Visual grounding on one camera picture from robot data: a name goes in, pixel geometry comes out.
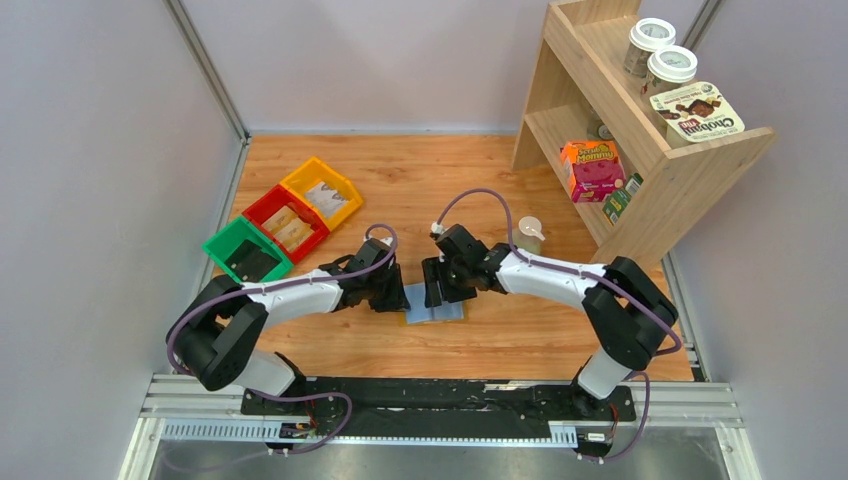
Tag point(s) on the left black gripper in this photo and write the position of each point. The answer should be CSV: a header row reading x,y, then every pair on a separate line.
x,y
387,292

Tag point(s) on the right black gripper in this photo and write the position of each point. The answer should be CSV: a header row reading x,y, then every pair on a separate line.
x,y
436,288

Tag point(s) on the yellow leather card holder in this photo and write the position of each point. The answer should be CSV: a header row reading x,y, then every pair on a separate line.
x,y
419,314

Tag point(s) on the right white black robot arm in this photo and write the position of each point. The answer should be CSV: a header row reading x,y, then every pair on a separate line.
x,y
631,317

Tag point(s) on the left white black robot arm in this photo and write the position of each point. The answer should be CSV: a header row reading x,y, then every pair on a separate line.
x,y
215,340

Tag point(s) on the clear bottle white cap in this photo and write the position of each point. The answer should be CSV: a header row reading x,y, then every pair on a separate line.
x,y
527,234

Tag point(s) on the packet in yellow bin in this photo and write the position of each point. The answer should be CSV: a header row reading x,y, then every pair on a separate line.
x,y
326,199

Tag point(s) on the yellow plastic bin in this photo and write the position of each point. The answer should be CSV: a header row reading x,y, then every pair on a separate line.
x,y
315,170

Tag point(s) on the packet in red bin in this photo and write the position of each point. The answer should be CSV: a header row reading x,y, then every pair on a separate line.
x,y
288,229

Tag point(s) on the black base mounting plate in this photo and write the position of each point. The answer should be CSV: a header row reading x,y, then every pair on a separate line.
x,y
443,408

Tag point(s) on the red plastic bin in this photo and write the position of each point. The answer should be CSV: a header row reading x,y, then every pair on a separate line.
x,y
276,198

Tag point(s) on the black item in green bin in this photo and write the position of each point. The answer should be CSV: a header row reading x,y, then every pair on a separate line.
x,y
249,263

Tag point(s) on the green plastic bin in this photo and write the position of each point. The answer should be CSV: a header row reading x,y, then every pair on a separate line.
x,y
222,244

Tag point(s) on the Scrub Mommy sponge box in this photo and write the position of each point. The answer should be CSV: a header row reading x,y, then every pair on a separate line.
x,y
593,169

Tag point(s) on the small green box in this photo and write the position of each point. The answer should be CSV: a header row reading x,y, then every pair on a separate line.
x,y
615,203

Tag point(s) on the wooden shelf unit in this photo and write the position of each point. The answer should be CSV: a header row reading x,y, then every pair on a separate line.
x,y
579,70

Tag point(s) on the jar on lower shelf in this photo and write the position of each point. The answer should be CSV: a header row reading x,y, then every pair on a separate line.
x,y
596,127

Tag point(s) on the Chobani yogurt cup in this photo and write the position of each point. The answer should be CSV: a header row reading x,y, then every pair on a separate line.
x,y
696,113

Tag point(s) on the front white lidded cup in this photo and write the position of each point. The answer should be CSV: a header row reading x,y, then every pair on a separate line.
x,y
668,68

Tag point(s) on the white lidded cup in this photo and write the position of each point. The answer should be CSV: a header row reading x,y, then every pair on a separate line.
x,y
645,37
668,68

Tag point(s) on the rear white lidded cup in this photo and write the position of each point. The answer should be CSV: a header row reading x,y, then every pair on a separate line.
x,y
645,37

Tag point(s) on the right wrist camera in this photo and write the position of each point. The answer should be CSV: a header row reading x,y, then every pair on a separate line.
x,y
437,230

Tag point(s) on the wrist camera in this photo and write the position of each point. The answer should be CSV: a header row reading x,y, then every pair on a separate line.
x,y
437,230
374,236

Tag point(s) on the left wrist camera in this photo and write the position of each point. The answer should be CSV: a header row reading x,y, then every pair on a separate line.
x,y
374,236

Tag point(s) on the aluminium frame rail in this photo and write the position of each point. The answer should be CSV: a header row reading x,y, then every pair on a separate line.
x,y
177,408

